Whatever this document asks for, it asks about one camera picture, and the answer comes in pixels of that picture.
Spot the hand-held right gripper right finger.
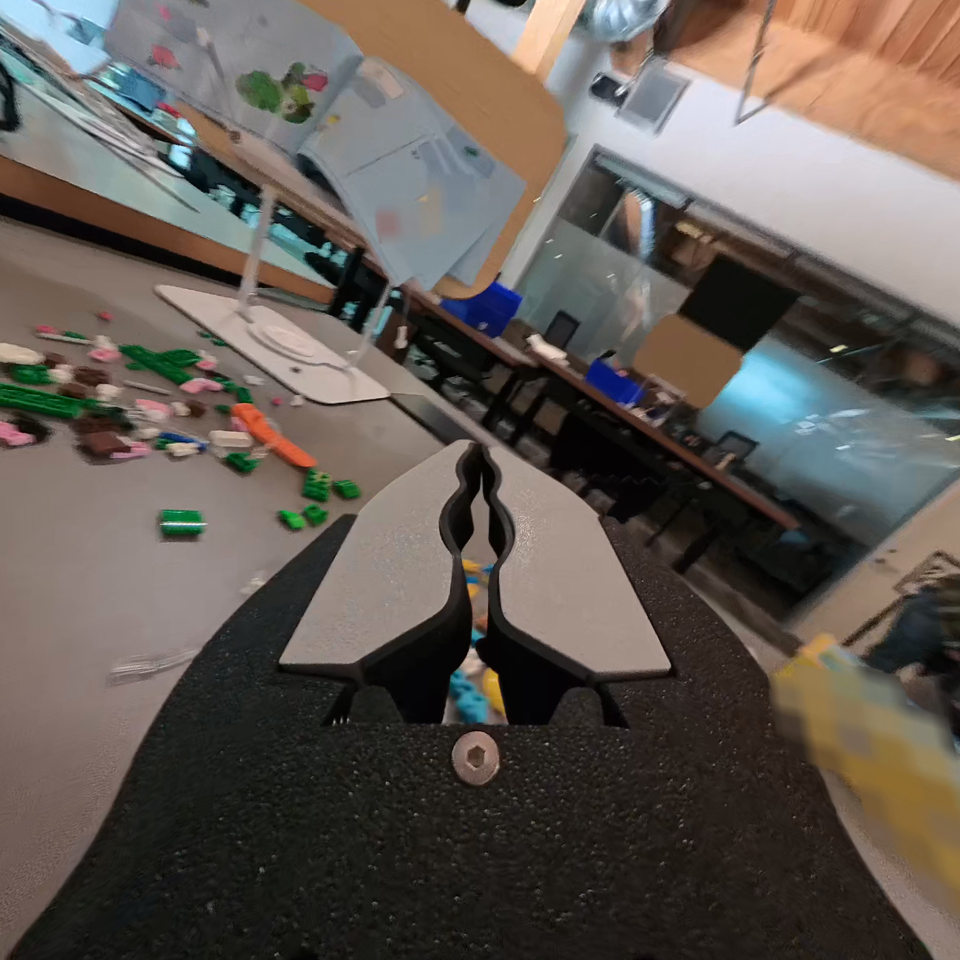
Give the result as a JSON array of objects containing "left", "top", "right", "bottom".
[{"left": 482, "top": 447, "right": 673, "bottom": 684}]

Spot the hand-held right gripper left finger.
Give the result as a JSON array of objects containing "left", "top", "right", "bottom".
[{"left": 279, "top": 440, "right": 483, "bottom": 675}]

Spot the pile of green pink lego pieces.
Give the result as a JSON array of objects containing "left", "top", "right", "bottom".
[{"left": 0, "top": 307, "right": 363, "bottom": 541}]

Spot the lego instruction booklet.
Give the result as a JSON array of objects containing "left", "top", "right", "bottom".
[{"left": 103, "top": 0, "right": 528, "bottom": 292}]

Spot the pile of blue white lego pieces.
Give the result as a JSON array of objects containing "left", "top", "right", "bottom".
[{"left": 448, "top": 558, "right": 505, "bottom": 725}]

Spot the clear curved lego piece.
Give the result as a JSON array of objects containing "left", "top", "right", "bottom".
[{"left": 107, "top": 646, "right": 202, "bottom": 687}]

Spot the orange brick separator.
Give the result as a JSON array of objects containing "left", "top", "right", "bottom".
[{"left": 231, "top": 402, "right": 318, "bottom": 468}]

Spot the blue plastic bin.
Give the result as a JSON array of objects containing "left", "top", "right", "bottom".
[
  {"left": 585, "top": 358, "right": 646, "bottom": 406},
  {"left": 441, "top": 281, "right": 524, "bottom": 339}
]

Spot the wooden book stand white base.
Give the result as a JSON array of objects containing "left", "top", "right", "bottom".
[{"left": 155, "top": 0, "right": 569, "bottom": 408}]

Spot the black wall screen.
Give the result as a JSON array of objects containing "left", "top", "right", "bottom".
[{"left": 677, "top": 255, "right": 802, "bottom": 355}]

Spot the grey wall air vent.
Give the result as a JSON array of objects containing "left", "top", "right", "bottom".
[{"left": 616, "top": 58, "right": 693, "bottom": 138}]

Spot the ribbed silver duct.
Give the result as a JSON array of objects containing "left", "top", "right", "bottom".
[{"left": 583, "top": 0, "right": 670, "bottom": 42}]

